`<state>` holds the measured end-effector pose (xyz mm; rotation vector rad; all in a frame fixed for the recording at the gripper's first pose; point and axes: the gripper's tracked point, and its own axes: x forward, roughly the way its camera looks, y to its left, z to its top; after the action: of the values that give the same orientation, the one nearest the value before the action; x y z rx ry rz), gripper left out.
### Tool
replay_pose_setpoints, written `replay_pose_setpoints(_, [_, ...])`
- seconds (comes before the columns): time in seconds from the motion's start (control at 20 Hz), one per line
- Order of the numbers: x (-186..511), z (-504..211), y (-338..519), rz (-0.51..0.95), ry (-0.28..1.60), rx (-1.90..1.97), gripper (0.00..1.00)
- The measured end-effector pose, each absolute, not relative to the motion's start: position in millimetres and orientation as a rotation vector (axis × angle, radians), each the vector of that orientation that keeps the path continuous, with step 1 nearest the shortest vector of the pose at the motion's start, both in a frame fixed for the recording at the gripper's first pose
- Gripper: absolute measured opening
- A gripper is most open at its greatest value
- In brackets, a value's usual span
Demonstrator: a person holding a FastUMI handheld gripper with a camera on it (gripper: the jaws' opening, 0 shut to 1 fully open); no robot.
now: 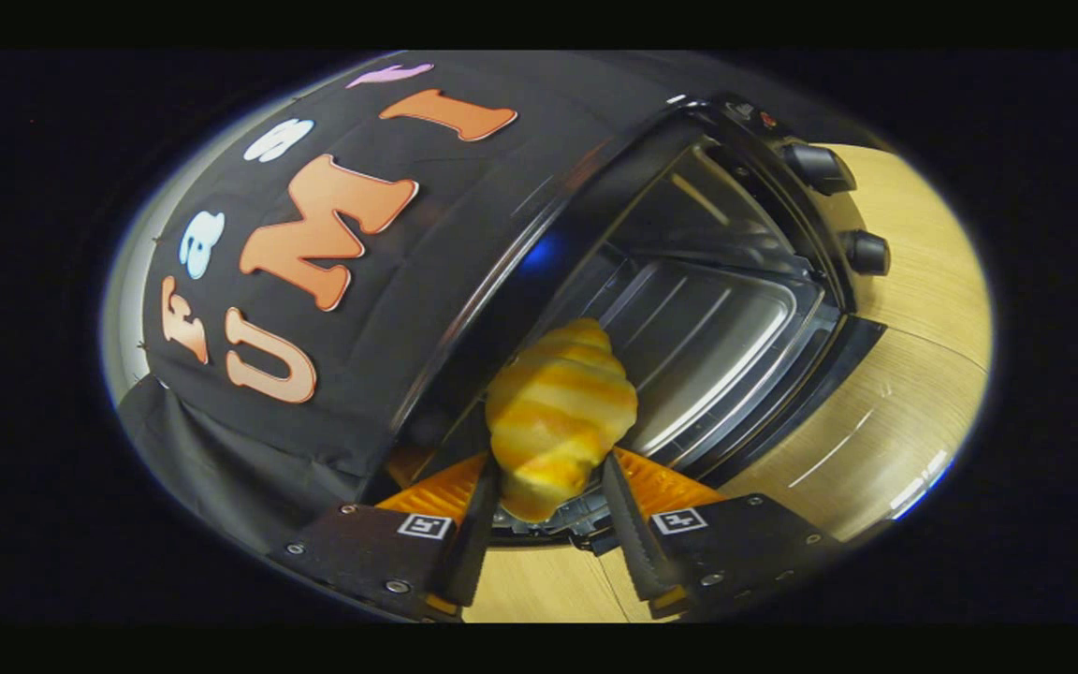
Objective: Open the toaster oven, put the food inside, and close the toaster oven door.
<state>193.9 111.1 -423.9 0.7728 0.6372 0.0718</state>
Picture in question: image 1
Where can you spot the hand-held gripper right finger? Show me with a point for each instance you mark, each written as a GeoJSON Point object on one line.
{"type": "Point", "coordinates": [633, 534]}

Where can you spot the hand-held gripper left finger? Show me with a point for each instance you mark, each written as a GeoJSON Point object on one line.
{"type": "Point", "coordinates": [478, 543]}

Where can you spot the golden croissant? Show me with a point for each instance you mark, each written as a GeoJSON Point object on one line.
{"type": "Point", "coordinates": [558, 412]}

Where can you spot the black toaster oven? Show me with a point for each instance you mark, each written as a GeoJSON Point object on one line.
{"type": "Point", "coordinates": [717, 328]}

